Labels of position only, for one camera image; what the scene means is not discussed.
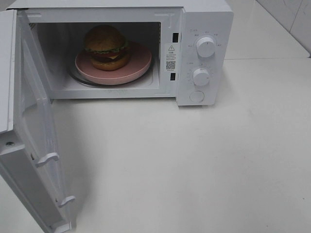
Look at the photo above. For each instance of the white microwave door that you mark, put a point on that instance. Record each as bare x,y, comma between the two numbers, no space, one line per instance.
30,162

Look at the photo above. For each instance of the upper white power knob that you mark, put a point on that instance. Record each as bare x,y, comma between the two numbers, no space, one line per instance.
206,46

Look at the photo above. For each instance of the lower white timer knob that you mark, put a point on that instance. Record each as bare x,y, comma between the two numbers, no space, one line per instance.
201,76

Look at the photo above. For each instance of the pink round plate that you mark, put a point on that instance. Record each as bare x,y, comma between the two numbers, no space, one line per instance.
123,68

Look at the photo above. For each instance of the glass microwave turntable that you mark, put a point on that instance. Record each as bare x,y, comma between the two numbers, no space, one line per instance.
147,80

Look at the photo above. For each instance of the white microwave oven body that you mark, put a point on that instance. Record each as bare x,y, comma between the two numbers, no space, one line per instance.
168,28

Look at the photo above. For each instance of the round white door button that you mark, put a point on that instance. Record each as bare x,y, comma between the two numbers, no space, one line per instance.
197,96

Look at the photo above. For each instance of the burger with lettuce and tomato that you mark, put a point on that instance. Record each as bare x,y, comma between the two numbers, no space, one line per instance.
107,47

